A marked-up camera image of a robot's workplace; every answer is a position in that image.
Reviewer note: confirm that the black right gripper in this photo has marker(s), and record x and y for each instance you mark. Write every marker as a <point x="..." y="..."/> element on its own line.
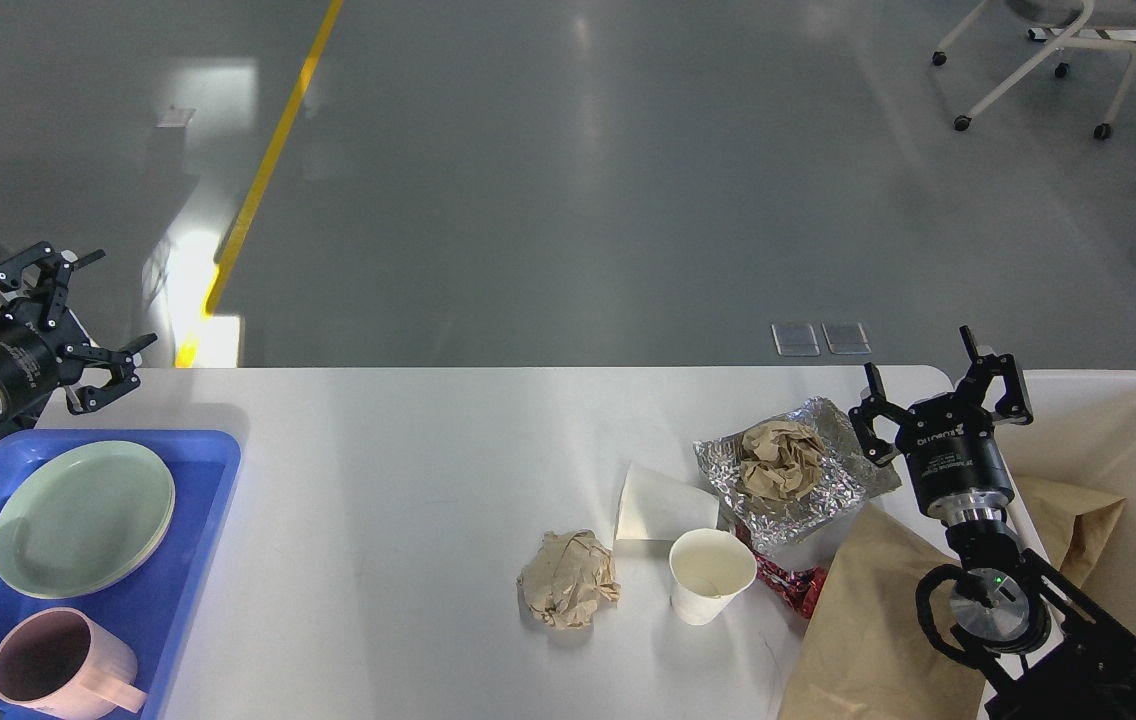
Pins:
<point x="953" y="455"/>

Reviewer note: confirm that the light green plate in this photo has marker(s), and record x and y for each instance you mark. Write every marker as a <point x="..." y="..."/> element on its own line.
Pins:
<point x="112" y="461"/>

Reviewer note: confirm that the brown paper bag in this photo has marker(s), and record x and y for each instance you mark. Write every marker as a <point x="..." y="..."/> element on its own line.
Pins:
<point x="864" y="655"/>

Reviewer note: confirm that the pink mug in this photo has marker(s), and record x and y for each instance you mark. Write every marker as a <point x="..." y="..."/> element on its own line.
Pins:
<point x="63" y="664"/>

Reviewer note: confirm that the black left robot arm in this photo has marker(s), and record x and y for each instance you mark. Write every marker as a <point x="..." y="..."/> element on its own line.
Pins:
<point x="94" y="376"/>

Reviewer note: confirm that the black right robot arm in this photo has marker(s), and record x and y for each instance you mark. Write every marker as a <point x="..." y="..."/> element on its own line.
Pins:
<point x="1047" y="650"/>

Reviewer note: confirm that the floor socket cover right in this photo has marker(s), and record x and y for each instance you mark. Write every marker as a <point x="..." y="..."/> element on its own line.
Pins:
<point x="846" y="338"/>

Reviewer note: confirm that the floor socket cover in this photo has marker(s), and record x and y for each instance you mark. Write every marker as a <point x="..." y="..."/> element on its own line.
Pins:
<point x="796" y="339"/>
<point x="846" y="338"/>

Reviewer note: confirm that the floor socket cover left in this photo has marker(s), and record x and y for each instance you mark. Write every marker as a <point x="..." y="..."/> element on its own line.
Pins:
<point x="796" y="339"/>

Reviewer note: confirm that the brown paper in bin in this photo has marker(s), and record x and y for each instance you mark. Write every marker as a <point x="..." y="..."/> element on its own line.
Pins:
<point x="1074" y="523"/>

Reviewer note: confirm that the red snack wrapper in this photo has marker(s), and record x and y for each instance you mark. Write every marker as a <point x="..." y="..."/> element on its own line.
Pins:
<point x="799" y="589"/>

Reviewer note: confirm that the yellow plate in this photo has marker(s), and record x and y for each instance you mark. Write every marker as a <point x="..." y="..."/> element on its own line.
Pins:
<point x="82" y="538"/>

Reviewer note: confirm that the white paper cup upright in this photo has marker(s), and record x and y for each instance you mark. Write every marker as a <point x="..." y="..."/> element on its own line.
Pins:
<point x="709" y="568"/>

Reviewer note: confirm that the flattened white paper cup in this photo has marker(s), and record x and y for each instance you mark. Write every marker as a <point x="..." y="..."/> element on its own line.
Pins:
<point x="655" y="507"/>

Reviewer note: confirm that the blue plastic tray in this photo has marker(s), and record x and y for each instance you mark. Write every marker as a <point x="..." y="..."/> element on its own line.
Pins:
<point x="153" y="608"/>

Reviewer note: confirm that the crumpled brown paper ball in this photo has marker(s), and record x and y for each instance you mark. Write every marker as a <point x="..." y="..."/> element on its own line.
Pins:
<point x="568" y="580"/>

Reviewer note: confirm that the white office chair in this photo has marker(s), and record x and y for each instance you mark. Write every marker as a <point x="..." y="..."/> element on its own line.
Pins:
<point x="1095" y="26"/>

